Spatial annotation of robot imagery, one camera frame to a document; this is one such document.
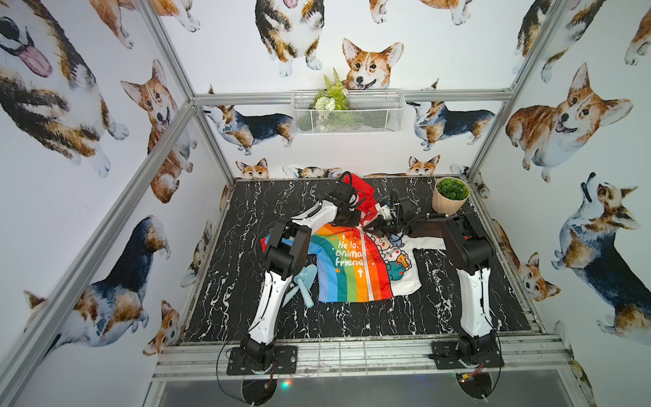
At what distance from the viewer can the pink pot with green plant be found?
102 cm

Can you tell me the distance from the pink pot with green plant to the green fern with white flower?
51cm

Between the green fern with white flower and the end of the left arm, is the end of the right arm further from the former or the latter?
the green fern with white flower

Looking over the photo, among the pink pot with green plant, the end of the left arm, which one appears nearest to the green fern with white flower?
the end of the left arm

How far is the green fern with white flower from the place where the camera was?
2.68ft

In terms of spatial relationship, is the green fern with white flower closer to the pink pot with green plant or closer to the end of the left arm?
the end of the left arm

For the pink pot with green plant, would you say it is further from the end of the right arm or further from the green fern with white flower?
the green fern with white flower

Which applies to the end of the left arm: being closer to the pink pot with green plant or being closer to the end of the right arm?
the end of the right arm

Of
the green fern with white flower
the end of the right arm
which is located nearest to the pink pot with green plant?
the end of the right arm

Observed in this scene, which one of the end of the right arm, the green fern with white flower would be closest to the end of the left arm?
the end of the right arm
